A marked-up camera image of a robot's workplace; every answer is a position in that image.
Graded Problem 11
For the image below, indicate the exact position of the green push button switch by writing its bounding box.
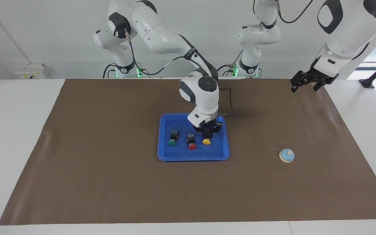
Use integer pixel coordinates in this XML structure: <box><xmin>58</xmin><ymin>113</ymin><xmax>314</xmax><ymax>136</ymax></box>
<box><xmin>168</xmin><ymin>129</ymin><xmax>179</xmax><ymax>146</ymax></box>

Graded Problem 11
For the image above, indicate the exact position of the blue plastic tray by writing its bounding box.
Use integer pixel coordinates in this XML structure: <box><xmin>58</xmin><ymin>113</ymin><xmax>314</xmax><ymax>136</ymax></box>
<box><xmin>157</xmin><ymin>113</ymin><xmax>230</xmax><ymax>162</ymax></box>

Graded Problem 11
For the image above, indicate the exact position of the brown table mat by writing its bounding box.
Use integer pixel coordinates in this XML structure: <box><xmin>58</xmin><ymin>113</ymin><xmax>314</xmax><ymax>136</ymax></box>
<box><xmin>0</xmin><ymin>78</ymin><xmax>376</xmax><ymax>226</ymax></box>

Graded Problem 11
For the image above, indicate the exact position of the white power strip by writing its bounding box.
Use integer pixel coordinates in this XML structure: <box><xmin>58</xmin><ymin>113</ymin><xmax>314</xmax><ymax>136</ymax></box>
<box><xmin>14</xmin><ymin>64</ymin><xmax>46</xmax><ymax>79</ymax></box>

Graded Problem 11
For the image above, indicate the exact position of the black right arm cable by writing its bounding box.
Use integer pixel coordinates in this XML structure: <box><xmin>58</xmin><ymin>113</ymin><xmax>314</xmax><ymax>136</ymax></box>
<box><xmin>127</xmin><ymin>31</ymin><xmax>233</xmax><ymax>116</ymax></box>

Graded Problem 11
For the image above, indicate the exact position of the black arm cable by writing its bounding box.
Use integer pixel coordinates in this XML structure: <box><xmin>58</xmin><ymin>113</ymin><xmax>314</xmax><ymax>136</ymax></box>
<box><xmin>127</xmin><ymin>31</ymin><xmax>233</xmax><ymax>116</ymax></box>
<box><xmin>274</xmin><ymin>0</ymin><xmax>316</xmax><ymax>24</ymax></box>

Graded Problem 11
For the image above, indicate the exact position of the black base cable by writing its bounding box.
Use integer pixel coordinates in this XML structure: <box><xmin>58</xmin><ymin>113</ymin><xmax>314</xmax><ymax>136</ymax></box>
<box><xmin>212</xmin><ymin>49</ymin><xmax>243</xmax><ymax>78</ymax></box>
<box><xmin>102</xmin><ymin>64</ymin><xmax>117</xmax><ymax>79</ymax></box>

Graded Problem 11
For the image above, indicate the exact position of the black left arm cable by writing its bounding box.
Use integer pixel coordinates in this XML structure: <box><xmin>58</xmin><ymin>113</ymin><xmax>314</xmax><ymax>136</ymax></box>
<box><xmin>274</xmin><ymin>0</ymin><xmax>316</xmax><ymax>24</ymax></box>

